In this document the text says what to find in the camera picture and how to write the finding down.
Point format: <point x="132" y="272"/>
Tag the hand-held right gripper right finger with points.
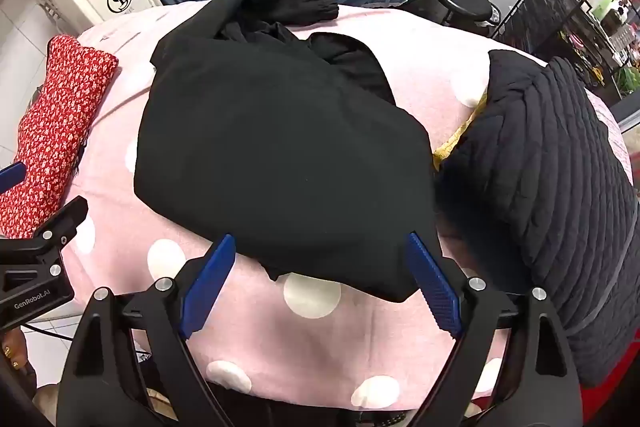
<point x="432" y="287"/>

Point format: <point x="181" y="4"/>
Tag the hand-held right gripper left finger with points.
<point x="210" y="287"/>

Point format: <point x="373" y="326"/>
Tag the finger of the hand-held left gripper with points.
<point x="62" y="224"/>
<point x="11" y="176"/>

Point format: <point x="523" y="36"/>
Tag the large black garment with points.
<point x="280" y="147"/>

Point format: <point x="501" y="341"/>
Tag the person's left hand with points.
<point x="10" y="352"/>

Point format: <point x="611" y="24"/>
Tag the red floral garment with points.
<point x="55" y="122"/>

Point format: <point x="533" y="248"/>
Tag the pink polka dot blanket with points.
<point x="310" y="347"/>

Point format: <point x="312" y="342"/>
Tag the yellow cloth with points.
<point x="452" y="144"/>

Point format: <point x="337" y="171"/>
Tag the black quilted jacket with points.
<point x="550" y="182"/>

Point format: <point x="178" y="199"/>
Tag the red cloth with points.
<point x="610" y="402"/>

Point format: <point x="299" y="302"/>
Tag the black metal rack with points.
<point x="560" y="17"/>

